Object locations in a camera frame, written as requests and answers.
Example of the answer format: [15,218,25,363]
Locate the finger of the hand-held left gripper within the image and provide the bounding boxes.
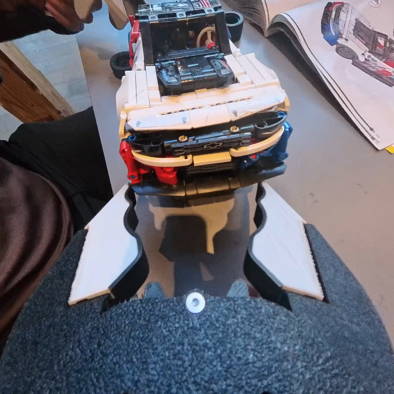
[104,0,130,30]
[75,0,94,20]

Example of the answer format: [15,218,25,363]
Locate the person's left hand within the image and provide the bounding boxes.
[45,0,86,33]

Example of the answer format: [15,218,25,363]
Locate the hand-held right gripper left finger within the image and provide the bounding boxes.
[67,183,150,311]

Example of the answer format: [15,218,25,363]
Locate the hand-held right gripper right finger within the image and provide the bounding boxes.
[243,182,326,311]

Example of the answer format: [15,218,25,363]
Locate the person's brown shirt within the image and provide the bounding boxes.
[0,157,75,342]

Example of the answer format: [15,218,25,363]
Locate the black rubber toy tyre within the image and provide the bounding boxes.
[226,12,245,42]
[110,52,136,79]

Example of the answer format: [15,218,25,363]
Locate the open instruction booklet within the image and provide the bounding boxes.
[222,0,394,151]

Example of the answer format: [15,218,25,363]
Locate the white brick toy race car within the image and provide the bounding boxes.
[115,0,291,197]

